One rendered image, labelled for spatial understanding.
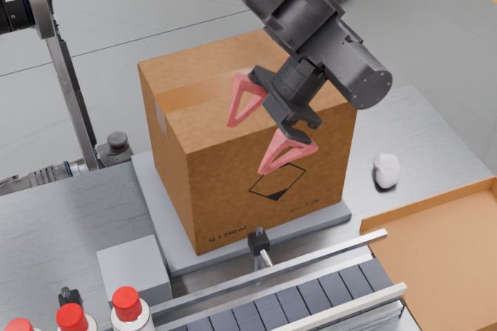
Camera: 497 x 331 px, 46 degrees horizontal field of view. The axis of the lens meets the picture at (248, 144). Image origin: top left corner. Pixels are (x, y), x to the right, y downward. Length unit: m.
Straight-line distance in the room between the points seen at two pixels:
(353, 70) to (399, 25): 2.52
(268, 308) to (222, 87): 0.37
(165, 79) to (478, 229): 0.65
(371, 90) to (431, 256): 0.52
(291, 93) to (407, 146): 0.62
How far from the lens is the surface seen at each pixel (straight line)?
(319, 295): 1.00
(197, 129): 0.89
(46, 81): 2.88
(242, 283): 0.91
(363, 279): 1.03
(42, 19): 1.18
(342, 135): 1.00
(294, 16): 0.66
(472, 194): 1.26
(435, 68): 2.93
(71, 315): 0.78
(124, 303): 0.77
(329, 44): 0.69
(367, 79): 0.67
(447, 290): 1.11
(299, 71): 0.73
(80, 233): 1.16
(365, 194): 1.20
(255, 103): 0.82
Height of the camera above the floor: 1.74
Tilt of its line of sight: 46 degrees down
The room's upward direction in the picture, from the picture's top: straight up
